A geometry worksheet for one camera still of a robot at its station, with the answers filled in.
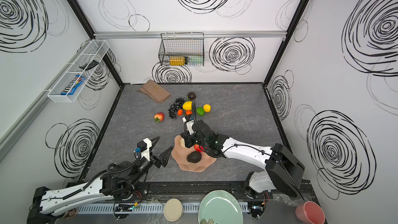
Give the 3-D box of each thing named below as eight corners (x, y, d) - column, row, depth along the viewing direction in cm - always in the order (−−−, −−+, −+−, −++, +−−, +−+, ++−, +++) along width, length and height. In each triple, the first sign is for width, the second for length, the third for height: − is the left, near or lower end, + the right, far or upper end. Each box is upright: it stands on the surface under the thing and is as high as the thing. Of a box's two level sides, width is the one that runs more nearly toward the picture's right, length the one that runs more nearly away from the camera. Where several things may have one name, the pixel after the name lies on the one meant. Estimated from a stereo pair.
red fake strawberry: (154, 123, 100) (153, 119, 97) (156, 115, 103) (155, 112, 100) (163, 123, 100) (162, 119, 97) (164, 115, 103) (163, 112, 100)
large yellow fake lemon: (182, 110, 104) (182, 107, 101) (183, 103, 107) (183, 100, 105) (191, 110, 104) (191, 107, 101) (192, 103, 107) (192, 100, 105)
